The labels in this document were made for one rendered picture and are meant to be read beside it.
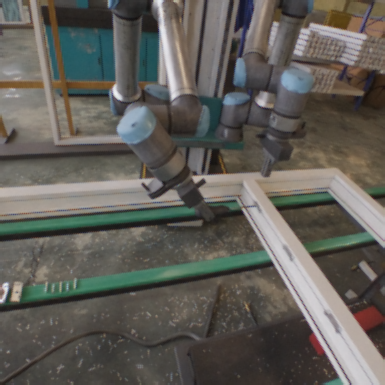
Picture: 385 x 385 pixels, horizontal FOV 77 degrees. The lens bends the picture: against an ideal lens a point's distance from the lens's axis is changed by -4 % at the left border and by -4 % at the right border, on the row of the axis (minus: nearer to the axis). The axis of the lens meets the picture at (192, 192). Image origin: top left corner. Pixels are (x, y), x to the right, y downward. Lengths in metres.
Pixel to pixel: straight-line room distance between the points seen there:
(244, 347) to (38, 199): 0.77
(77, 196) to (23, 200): 0.15
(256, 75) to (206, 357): 0.90
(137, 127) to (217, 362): 0.70
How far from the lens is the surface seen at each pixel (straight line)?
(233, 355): 0.91
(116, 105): 1.48
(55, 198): 0.83
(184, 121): 0.70
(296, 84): 0.80
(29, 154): 2.90
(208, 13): 1.67
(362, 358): 0.65
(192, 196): 0.63
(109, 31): 4.23
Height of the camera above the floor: 1.43
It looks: 38 degrees down
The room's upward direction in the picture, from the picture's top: 9 degrees clockwise
